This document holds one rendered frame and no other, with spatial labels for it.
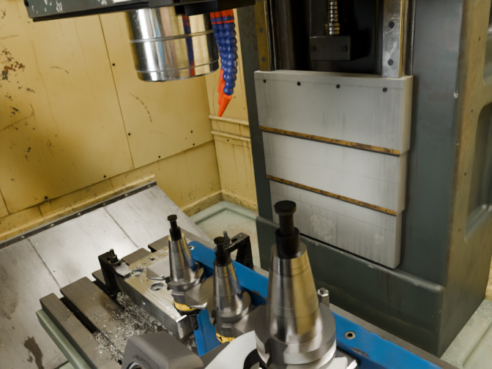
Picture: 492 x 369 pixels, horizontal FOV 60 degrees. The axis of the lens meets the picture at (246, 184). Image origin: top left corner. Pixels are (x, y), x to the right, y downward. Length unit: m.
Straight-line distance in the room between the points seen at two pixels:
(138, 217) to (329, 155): 1.00
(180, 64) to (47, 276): 1.17
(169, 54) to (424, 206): 0.72
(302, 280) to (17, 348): 1.38
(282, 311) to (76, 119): 1.61
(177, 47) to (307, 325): 0.56
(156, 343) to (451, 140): 0.90
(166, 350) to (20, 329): 1.41
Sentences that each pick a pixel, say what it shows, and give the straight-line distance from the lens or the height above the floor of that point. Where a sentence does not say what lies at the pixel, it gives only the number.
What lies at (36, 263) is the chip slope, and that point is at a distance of 1.80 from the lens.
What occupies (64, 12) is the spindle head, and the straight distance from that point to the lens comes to 0.72.
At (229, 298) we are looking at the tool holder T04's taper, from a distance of 0.60.
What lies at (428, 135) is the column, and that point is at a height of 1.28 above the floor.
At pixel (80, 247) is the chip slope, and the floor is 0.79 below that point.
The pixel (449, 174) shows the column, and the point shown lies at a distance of 1.10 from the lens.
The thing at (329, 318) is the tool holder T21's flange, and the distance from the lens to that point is 0.35.
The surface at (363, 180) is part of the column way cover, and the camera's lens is 1.16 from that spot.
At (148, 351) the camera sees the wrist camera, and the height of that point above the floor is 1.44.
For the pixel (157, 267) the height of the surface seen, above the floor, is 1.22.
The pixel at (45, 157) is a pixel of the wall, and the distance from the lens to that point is 1.83.
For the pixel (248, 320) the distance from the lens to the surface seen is 0.61.
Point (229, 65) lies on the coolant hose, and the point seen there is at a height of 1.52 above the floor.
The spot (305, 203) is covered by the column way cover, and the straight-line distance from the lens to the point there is 1.34.
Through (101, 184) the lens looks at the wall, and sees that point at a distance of 1.95.
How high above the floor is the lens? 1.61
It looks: 23 degrees down
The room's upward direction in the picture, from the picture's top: 7 degrees counter-clockwise
